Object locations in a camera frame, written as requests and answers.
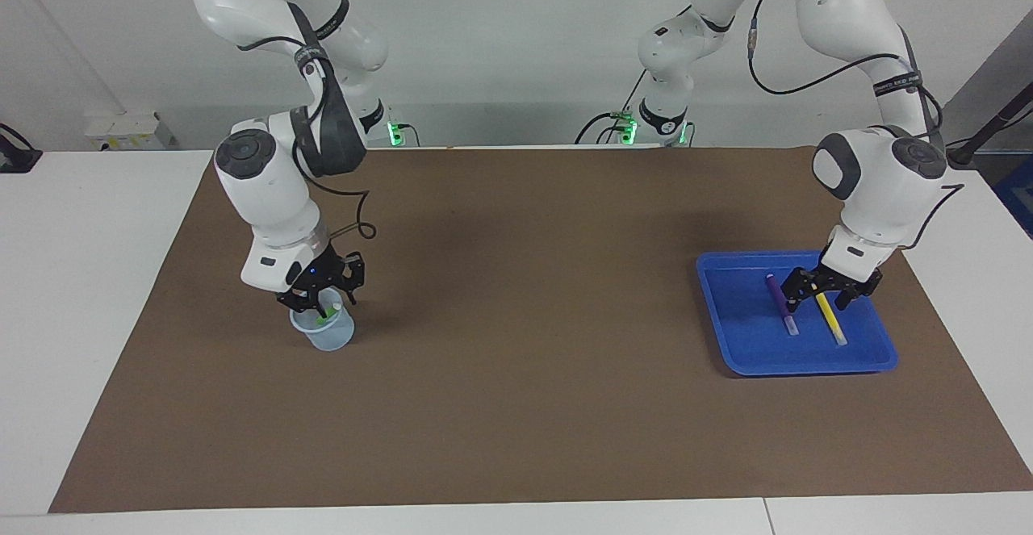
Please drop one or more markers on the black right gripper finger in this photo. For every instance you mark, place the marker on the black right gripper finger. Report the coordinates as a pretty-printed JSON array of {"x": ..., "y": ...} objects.
[
  {"x": 311, "y": 307},
  {"x": 353, "y": 277}
]

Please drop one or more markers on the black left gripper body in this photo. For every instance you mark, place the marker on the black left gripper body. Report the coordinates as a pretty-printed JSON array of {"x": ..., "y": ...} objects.
[{"x": 839, "y": 277}]

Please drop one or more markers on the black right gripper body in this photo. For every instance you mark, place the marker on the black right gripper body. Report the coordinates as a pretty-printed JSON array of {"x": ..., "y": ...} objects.
[{"x": 315, "y": 277}]

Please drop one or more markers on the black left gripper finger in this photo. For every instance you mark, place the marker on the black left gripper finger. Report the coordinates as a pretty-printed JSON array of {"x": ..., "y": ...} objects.
[
  {"x": 797, "y": 286},
  {"x": 859, "y": 289}
]

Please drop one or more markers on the green pen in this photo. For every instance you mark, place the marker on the green pen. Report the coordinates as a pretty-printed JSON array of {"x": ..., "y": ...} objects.
[{"x": 329, "y": 313}]

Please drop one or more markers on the purple pen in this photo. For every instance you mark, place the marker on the purple pen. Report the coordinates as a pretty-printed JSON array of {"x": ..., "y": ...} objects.
[{"x": 781, "y": 305}]

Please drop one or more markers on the yellow pen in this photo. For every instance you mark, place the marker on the yellow pen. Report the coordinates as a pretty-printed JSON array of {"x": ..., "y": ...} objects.
[{"x": 831, "y": 321}]

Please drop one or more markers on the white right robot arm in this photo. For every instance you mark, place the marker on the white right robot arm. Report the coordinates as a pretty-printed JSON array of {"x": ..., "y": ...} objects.
[{"x": 266, "y": 180}]

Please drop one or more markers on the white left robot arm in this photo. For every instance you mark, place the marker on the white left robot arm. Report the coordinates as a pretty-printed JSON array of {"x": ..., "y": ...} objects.
[{"x": 863, "y": 75}]

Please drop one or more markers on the blue plastic tray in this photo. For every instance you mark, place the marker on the blue plastic tray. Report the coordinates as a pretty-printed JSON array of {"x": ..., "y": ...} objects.
[{"x": 750, "y": 341}]

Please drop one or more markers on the clear plastic cup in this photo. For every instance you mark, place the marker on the clear plastic cup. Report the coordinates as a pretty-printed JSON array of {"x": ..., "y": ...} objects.
[{"x": 331, "y": 340}]

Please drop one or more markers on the blue box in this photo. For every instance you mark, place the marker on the blue box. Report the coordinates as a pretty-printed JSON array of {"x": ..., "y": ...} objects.
[{"x": 1018, "y": 196}]

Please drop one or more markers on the black stand pole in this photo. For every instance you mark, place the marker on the black stand pole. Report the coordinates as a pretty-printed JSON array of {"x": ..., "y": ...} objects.
[{"x": 989, "y": 131}]

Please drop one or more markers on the brown table mat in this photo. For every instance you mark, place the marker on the brown table mat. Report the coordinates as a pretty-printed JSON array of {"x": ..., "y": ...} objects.
[{"x": 524, "y": 398}]

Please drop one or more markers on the white power strip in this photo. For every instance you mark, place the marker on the white power strip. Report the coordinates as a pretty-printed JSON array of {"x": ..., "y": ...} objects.
[{"x": 129, "y": 131}]

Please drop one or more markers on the black clamp mount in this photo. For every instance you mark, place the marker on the black clamp mount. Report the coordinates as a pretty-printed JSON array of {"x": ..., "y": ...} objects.
[{"x": 16, "y": 156}]

